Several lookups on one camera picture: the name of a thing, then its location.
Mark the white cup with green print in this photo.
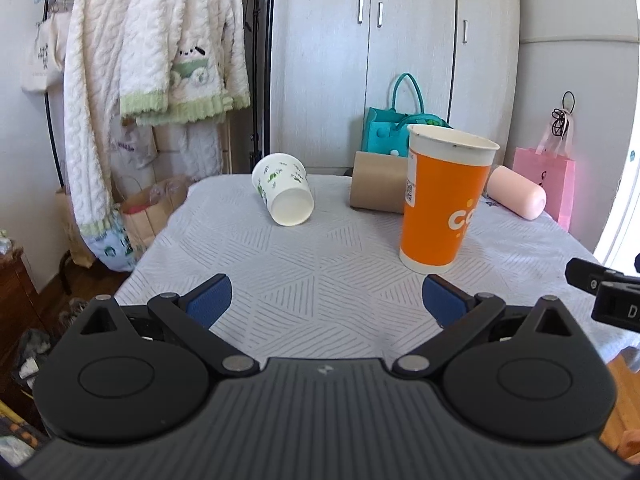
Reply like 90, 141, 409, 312
251, 152, 315, 227

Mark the white fleece jacket green trim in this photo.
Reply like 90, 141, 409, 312
119, 0, 252, 127

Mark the white patterned tablecloth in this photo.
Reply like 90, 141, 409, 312
114, 172, 640, 367

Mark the teal tote bag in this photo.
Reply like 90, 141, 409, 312
361, 73, 453, 159

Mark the black coat rack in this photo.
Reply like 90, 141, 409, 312
30, 0, 86, 297

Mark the long white fleece robe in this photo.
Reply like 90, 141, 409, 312
62, 0, 226, 272

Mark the pink paper gift bag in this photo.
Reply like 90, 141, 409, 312
513, 119, 577, 232

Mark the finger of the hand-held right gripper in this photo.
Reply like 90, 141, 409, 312
564, 257, 629, 294

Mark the orange paper cup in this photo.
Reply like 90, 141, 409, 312
399, 124, 501, 276

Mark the dark wooden cabinet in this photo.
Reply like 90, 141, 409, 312
0, 245, 47, 413

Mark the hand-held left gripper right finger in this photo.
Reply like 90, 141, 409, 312
392, 274, 576, 379

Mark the brown paper cup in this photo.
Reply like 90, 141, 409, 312
348, 150, 411, 215

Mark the white printed plastic bag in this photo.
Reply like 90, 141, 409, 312
111, 124, 159, 171

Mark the white canvas tote bag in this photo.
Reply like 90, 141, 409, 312
21, 10, 69, 94

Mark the white wardrobe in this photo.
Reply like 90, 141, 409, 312
270, 0, 640, 177

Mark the pink cup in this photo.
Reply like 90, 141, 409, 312
485, 165, 548, 221

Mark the brown paper bag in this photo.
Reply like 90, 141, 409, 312
120, 175, 192, 256
54, 187, 96, 269

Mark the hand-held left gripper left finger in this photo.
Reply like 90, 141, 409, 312
80, 273, 261, 377

